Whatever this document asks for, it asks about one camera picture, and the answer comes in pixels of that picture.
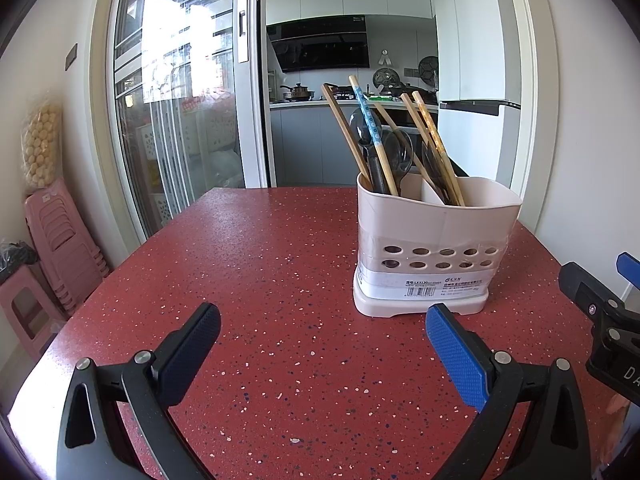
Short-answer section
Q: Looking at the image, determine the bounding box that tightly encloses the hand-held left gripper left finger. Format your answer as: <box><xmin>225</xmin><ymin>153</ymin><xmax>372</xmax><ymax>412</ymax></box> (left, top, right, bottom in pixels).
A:
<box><xmin>55</xmin><ymin>302</ymin><xmax>222</xmax><ymax>480</ymax></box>

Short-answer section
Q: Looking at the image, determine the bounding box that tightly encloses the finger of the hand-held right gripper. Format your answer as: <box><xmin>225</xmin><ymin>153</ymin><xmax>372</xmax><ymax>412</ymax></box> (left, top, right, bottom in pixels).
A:
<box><xmin>616</xmin><ymin>253</ymin><xmax>640</xmax><ymax>292</ymax></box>
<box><xmin>559</xmin><ymin>261</ymin><xmax>627</xmax><ymax>317</ymax></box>

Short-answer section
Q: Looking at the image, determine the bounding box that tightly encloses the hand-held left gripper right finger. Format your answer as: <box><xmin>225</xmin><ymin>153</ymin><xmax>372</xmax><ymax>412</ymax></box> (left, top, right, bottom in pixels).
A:
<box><xmin>425</xmin><ymin>303</ymin><xmax>594</xmax><ymax>480</ymax></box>

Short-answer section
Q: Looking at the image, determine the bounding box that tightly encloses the pink plastic utensil holder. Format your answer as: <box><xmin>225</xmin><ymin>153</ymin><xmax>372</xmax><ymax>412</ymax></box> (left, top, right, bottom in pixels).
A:
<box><xmin>353</xmin><ymin>172</ymin><xmax>523</xmax><ymax>318</ymax></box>

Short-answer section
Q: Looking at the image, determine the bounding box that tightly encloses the dark translucent spoon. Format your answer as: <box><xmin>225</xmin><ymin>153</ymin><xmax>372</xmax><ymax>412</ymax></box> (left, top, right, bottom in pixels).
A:
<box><xmin>419</xmin><ymin>139</ymin><xmax>446</xmax><ymax>196</ymax></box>
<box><xmin>381</xmin><ymin>128</ymin><xmax>416</xmax><ymax>196</ymax></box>
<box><xmin>348</xmin><ymin>106</ymin><xmax>390</xmax><ymax>195</ymax></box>

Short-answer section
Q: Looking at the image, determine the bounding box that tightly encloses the plain bamboo chopstick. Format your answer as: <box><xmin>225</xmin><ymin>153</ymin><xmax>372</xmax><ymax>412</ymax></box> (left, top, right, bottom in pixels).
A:
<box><xmin>320</xmin><ymin>83</ymin><xmax>373</xmax><ymax>188</ymax></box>
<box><xmin>373</xmin><ymin>102</ymin><xmax>447</xmax><ymax>205</ymax></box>
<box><xmin>400</xmin><ymin>92</ymin><xmax>461</xmax><ymax>207</ymax></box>

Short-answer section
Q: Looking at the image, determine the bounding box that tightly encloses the blue patterned chopstick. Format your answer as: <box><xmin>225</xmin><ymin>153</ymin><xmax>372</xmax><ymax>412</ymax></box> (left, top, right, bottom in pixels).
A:
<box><xmin>348</xmin><ymin>75</ymin><xmax>400</xmax><ymax>197</ymax></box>

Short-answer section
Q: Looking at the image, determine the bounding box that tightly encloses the person's right forearm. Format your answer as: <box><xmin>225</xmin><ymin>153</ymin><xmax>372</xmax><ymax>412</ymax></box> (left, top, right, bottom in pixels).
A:
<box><xmin>597</xmin><ymin>392</ymin><xmax>635</xmax><ymax>466</ymax></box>

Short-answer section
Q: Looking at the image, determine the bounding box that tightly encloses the stack of pink stools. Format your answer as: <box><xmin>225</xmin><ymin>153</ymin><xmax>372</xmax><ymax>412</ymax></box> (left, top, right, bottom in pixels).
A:
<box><xmin>24</xmin><ymin>177</ymin><xmax>112</xmax><ymax>317</ymax></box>

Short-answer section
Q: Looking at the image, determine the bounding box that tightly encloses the single pink stool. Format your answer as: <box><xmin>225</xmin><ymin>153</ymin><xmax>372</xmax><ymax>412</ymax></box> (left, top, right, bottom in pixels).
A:
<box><xmin>0</xmin><ymin>265</ymin><xmax>67</xmax><ymax>362</ymax></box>

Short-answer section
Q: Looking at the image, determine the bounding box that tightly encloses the black plastic bag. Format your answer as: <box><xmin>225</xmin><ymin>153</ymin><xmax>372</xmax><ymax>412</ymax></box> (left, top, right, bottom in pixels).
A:
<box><xmin>0</xmin><ymin>242</ymin><xmax>39</xmax><ymax>282</ymax></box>

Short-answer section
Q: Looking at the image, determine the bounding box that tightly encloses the grey lower kitchen cabinet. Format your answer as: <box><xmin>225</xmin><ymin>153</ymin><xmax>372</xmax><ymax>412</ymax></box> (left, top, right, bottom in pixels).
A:
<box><xmin>270</xmin><ymin>105</ymin><xmax>361</xmax><ymax>187</ymax></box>

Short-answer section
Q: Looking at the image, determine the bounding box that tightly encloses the sliding glass door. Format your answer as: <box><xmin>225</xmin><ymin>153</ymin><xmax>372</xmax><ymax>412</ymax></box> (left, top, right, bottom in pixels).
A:
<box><xmin>91</xmin><ymin>0</ymin><xmax>276</xmax><ymax>242</ymax></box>

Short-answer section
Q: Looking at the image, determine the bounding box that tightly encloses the bag of yellow balls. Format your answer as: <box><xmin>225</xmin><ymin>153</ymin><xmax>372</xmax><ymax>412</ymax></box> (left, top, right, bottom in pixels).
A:
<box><xmin>20</xmin><ymin>104</ymin><xmax>64</xmax><ymax>192</ymax></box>

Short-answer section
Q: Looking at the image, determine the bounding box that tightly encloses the round hanging strainer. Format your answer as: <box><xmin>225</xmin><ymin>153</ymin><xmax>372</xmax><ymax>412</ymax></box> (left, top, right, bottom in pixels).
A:
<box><xmin>417</xmin><ymin>55</ymin><xmax>440</xmax><ymax>87</ymax></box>
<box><xmin>372</xmin><ymin>67</ymin><xmax>401</xmax><ymax>97</ymax></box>

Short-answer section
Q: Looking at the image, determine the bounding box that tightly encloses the white refrigerator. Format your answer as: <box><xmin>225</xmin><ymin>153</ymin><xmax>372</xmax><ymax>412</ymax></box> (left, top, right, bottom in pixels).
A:
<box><xmin>431</xmin><ymin>0</ymin><xmax>522</xmax><ymax>118</ymax></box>

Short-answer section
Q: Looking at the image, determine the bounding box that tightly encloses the cooking pot with lid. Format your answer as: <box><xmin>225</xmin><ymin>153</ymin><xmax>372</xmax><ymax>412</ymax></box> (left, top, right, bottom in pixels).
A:
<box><xmin>280</xmin><ymin>83</ymin><xmax>317</xmax><ymax>102</ymax></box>

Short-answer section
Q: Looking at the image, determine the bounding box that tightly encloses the black range hood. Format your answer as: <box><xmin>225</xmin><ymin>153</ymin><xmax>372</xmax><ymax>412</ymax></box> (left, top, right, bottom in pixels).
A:
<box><xmin>266</xmin><ymin>15</ymin><xmax>372</xmax><ymax>74</ymax></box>

